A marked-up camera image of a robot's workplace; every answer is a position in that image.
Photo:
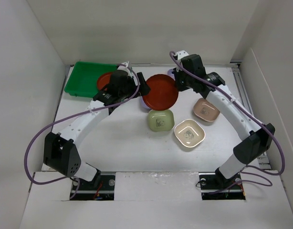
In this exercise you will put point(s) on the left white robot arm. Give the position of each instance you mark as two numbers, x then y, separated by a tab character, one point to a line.
61	149

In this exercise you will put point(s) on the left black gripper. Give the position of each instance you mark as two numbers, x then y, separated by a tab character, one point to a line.
144	88

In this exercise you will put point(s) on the red round plate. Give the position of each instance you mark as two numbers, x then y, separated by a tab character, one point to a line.
163	92
103	80

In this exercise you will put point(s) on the purple square bowl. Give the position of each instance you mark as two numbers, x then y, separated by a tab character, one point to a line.
143	105
170	73

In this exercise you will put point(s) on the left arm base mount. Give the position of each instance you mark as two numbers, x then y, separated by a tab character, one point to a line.
103	191

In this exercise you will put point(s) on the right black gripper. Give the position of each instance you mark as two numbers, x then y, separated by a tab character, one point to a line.
177	72

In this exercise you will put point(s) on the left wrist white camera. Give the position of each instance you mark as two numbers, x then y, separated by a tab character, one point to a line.
126	67

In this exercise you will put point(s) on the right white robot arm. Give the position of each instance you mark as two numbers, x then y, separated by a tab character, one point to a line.
256	137

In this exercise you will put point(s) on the purple square bowl far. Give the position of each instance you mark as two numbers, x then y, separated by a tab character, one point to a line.
170	73

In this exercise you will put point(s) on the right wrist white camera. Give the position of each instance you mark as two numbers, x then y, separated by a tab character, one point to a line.
180	54

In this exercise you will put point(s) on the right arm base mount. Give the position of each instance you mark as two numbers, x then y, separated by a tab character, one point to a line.
212	189

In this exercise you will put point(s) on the cream square bowl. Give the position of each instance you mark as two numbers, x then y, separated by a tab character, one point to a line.
189	133

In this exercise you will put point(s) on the pink square bowl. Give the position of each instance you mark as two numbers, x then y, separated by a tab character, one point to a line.
205	110

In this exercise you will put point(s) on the green square bowl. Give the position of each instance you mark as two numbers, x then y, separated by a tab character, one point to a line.
159	121

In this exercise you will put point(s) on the green plastic bin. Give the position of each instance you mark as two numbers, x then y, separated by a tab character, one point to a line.
83	79

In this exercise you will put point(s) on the wrist white camera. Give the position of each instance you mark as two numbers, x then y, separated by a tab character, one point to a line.
180	54
126	67

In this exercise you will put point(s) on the purple square bowl near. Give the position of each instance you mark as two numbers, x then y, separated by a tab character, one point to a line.
143	105

